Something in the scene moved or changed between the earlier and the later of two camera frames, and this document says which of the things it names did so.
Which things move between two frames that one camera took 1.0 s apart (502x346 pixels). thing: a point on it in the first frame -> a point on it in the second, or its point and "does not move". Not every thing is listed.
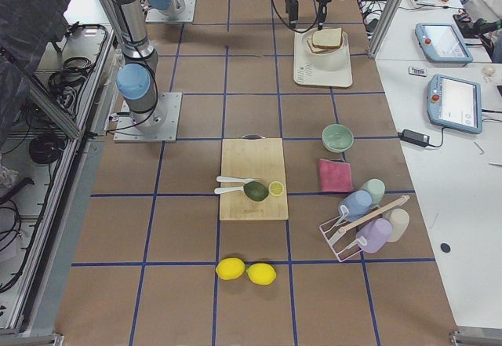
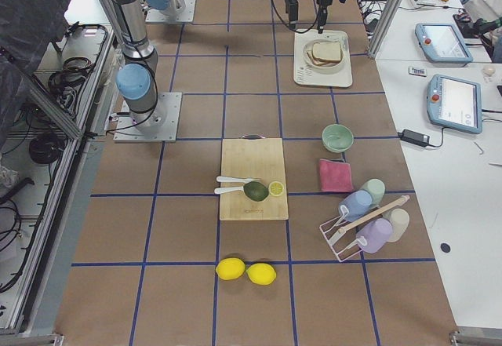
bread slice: x=316 y=50 -> x=318 y=61
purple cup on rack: x=372 y=234 does not move
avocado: x=256 y=191 does not move
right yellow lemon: x=262 y=274 does not move
